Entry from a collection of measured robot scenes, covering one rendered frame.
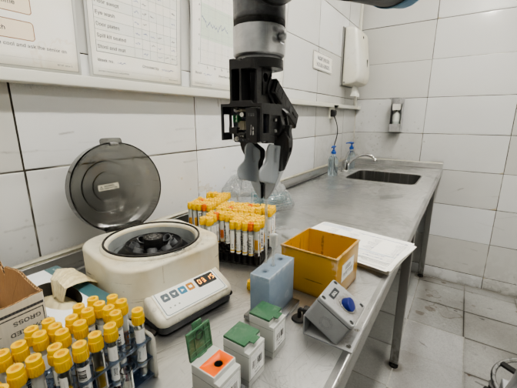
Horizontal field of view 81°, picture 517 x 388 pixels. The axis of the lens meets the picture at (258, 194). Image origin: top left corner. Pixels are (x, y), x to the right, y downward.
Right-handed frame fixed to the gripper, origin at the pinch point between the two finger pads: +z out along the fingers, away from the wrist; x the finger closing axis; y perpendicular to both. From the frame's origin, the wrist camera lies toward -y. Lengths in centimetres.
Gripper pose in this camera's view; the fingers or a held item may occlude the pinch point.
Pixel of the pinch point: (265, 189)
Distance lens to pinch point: 51.7
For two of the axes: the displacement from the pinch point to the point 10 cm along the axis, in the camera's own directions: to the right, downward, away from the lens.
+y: -5.3, 2.1, -8.3
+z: 0.0, 9.7, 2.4
